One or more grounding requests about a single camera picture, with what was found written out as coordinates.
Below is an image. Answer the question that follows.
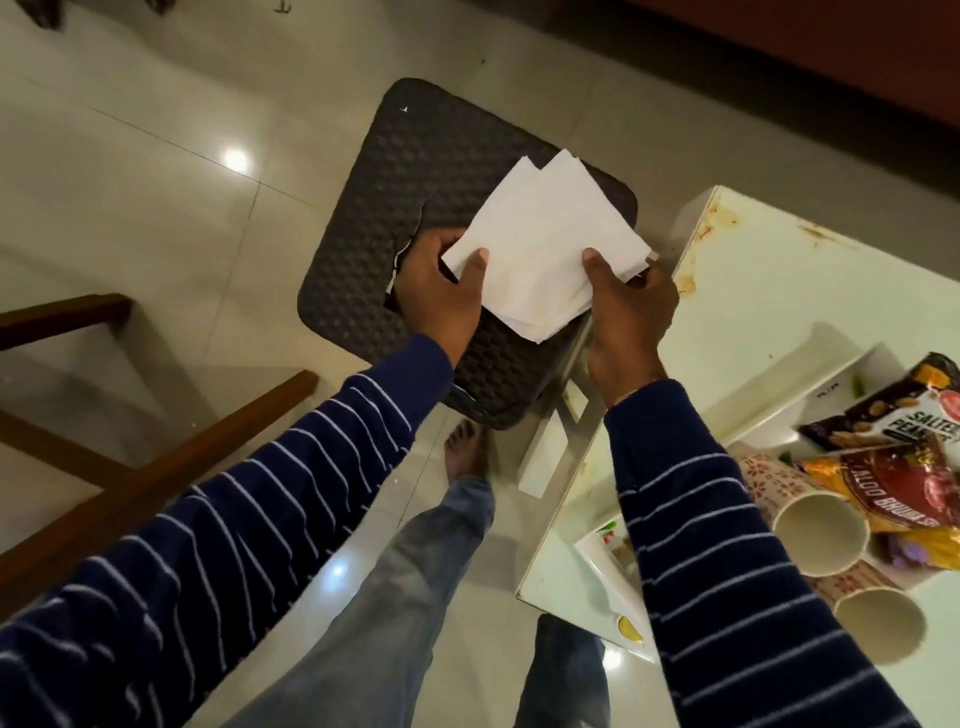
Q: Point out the white paper napkin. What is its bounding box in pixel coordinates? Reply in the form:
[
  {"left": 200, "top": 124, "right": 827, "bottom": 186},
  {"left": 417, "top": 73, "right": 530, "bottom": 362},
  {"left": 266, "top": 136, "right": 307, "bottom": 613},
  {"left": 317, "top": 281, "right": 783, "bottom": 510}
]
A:
[{"left": 440, "top": 149, "right": 653, "bottom": 345}]

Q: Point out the person's right forearm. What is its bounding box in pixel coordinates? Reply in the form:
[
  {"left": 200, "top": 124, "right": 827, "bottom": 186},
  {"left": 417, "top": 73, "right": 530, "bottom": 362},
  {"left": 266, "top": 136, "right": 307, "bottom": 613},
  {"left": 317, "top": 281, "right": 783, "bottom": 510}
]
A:
[{"left": 591, "top": 363, "right": 925, "bottom": 728}]

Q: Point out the brown wooden furniture frame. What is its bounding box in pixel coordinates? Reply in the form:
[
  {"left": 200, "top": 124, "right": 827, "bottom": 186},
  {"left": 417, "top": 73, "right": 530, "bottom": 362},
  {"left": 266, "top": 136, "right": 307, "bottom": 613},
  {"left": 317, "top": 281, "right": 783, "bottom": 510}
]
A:
[{"left": 0, "top": 293, "right": 321, "bottom": 625}]

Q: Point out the brown wooden cabinet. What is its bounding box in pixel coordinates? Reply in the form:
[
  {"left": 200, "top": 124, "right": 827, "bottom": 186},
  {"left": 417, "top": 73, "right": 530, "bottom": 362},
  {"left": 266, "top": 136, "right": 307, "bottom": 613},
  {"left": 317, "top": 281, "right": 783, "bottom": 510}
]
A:
[{"left": 621, "top": 0, "right": 960, "bottom": 130}]

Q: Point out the person's left leg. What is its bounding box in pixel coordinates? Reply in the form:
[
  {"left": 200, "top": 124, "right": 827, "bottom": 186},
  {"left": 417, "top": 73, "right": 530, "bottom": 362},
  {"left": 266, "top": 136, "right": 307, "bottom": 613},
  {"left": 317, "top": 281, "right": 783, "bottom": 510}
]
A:
[{"left": 222, "top": 474, "right": 497, "bottom": 728}]

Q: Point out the patterned paper cup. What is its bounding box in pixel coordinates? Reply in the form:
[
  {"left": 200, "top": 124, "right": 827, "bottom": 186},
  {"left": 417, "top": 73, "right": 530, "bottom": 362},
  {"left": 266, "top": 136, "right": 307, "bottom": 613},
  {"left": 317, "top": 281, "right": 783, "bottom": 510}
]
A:
[
  {"left": 808, "top": 561, "right": 929, "bottom": 668},
  {"left": 729, "top": 441, "right": 872, "bottom": 579}
]

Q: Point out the person's left hand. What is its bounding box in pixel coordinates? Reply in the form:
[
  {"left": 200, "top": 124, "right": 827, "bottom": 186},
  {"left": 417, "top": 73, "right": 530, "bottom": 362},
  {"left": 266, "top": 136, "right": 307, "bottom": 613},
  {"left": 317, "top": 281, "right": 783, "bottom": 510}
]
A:
[{"left": 393, "top": 227, "right": 491, "bottom": 340}]

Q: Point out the person's right hand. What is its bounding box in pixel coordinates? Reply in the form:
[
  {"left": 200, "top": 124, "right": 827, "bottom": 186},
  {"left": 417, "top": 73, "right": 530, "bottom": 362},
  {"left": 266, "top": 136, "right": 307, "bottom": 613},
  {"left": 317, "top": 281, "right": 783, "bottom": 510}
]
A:
[{"left": 582, "top": 247, "right": 681, "bottom": 377}]

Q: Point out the black woven plastic stool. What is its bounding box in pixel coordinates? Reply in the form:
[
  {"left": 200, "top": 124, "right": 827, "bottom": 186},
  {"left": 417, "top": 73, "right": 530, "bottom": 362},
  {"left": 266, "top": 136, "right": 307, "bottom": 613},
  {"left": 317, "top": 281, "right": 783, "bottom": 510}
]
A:
[{"left": 297, "top": 77, "right": 641, "bottom": 432}]

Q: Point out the person's bare foot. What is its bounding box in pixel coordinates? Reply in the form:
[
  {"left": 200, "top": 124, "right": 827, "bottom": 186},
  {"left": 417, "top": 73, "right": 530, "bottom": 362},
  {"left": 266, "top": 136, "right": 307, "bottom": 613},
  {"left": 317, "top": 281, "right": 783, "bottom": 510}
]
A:
[{"left": 443, "top": 418, "right": 490, "bottom": 486}]

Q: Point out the person's right leg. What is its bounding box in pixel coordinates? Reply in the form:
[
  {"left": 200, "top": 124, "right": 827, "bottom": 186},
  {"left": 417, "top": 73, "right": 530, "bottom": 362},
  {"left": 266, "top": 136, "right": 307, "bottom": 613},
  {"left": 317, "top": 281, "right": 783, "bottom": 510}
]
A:
[{"left": 516, "top": 613, "right": 610, "bottom": 728}]

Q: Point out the red yellow snack packet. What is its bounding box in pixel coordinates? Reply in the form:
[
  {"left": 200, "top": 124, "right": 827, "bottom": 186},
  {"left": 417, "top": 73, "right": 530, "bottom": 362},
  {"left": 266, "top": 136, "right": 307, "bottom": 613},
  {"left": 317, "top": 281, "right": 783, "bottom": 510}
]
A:
[{"left": 801, "top": 441, "right": 960, "bottom": 573}]

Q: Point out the person's left forearm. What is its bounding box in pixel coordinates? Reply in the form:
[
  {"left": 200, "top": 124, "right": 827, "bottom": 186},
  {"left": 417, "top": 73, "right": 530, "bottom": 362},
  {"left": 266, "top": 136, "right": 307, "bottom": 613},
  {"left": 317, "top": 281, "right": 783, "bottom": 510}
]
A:
[{"left": 0, "top": 330, "right": 483, "bottom": 728}]

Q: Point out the white printed sachet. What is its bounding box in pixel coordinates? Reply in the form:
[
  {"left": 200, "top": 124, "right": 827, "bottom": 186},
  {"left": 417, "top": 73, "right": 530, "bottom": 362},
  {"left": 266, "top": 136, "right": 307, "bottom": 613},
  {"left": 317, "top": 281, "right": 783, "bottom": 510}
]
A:
[{"left": 573, "top": 516, "right": 663, "bottom": 666}]

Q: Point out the person's leg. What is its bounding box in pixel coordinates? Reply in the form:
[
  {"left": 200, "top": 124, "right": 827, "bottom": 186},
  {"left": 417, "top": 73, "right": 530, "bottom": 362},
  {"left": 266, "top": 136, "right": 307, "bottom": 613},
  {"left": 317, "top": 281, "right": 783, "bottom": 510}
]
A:
[
  {"left": 516, "top": 613, "right": 610, "bottom": 728},
  {"left": 222, "top": 474, "right": 497, "bottom": 728}
]

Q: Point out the dark peanut snack packet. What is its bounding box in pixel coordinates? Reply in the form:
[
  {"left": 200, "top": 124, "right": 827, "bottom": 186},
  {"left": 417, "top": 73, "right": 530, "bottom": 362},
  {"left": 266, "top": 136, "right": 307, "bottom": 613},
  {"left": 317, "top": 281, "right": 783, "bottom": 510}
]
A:
[{"left": 797, "top": 351, "right": 960, "bottom": 453}]

